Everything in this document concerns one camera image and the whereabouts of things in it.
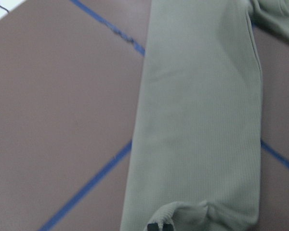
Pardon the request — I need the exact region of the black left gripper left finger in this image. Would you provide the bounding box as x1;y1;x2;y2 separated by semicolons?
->
147;223;159;231

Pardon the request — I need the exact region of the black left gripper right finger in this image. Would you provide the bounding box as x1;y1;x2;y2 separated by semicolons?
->
163;224;173;231

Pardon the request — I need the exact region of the olive green long-sleeve shirt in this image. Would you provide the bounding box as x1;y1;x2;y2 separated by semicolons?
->
120;0;289;231

